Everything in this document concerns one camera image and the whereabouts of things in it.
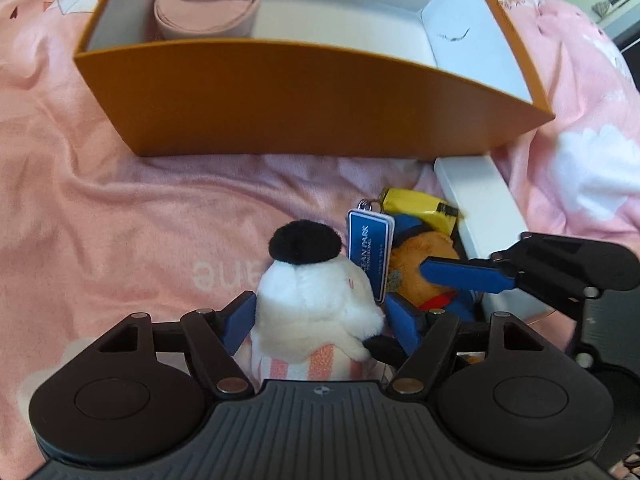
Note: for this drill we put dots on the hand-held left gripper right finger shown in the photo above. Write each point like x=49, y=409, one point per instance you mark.
x=402, y=325

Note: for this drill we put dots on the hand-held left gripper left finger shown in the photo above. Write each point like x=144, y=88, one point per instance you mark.
x=240, y=325

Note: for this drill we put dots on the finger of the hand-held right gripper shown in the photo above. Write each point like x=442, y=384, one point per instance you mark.
x=465, y=274

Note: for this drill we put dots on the orange yellow plush toy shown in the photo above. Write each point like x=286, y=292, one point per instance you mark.
x=415, y=255

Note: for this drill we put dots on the white dog plush toy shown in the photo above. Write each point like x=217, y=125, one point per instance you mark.
x=310, y=300

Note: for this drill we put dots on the white box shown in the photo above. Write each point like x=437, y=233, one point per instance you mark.
x=480, y=200

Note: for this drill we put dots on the blue rectangular tag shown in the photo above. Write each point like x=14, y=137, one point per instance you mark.
x=367, y=250

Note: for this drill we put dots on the yellow black plastic case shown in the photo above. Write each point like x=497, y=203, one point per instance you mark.
x=415, y=202

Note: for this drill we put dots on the orange cardboard box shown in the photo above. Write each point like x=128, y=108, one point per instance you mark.
x=300, y=105

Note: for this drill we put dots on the pink printed blanket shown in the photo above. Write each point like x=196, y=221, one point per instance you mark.
x=100, y=210

